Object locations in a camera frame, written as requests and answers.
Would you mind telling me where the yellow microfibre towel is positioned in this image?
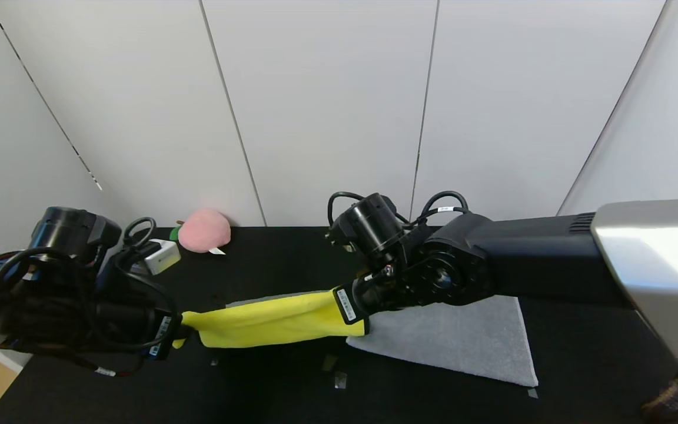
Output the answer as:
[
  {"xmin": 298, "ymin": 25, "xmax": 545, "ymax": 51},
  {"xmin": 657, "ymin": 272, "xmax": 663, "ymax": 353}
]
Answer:
[{"xmin": 174, "ymin": 289, "xmax": 369, "ymax": 349}]

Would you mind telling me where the grey towel with orange stripes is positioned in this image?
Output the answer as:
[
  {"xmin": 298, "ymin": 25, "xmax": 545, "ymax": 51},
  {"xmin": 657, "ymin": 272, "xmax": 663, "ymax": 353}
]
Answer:
[{"xmin": 346, "ymin": 294, "xmax": 539, "ymax": 387}]

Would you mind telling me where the pink peach plush toy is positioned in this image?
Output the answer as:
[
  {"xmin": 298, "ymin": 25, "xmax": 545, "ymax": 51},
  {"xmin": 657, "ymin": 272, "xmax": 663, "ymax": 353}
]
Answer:
[{"xmin": 169, "ymin": 208, "xmax": 232, "ymax": 255}]

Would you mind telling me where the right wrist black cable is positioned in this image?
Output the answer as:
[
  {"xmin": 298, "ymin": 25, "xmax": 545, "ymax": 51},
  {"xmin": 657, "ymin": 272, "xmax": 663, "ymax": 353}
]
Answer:
[{"xmin": 327, "ymin": 190, "xmax": 470, "ymax": 236}]

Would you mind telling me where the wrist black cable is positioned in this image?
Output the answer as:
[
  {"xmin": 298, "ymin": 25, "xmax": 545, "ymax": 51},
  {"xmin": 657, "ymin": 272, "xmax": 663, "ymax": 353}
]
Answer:
[
  {"xmin": 327, "ymin": 190, "xmax": 470, "ymax": 236},
  {"xmin": 0, "ymin": 217, "xmax": 181, "ymax": 377}
]

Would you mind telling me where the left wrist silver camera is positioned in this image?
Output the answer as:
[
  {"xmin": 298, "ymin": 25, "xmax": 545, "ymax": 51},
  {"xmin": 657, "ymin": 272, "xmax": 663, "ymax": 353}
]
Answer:
[{"xmin": 139, "ymin": 238, "xmax": 182, "ymax": 276}]

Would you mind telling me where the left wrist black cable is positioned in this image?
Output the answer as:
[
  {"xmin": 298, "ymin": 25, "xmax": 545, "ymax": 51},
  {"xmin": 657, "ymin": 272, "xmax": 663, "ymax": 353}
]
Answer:
[{"xmin": 0, "ymin": 217, "xmax": 181, "ymax": 377}]

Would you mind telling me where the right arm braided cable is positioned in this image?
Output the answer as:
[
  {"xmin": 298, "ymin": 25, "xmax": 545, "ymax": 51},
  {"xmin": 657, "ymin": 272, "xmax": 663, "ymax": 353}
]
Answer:
[{"xmin": 639, "ymin": 372, "xmax": 678, "ymax": 419}]

